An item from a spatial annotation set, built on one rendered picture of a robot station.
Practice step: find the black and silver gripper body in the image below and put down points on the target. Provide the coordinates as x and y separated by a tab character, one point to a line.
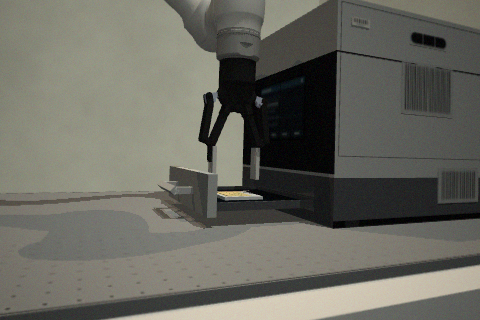
236	76

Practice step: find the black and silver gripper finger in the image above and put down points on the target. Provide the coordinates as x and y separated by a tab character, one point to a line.
209	100
258	140

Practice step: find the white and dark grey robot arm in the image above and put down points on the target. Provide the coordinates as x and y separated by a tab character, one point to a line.
239	24

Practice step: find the grey benchtop instrument with drawer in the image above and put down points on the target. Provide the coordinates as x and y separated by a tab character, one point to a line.
380	104

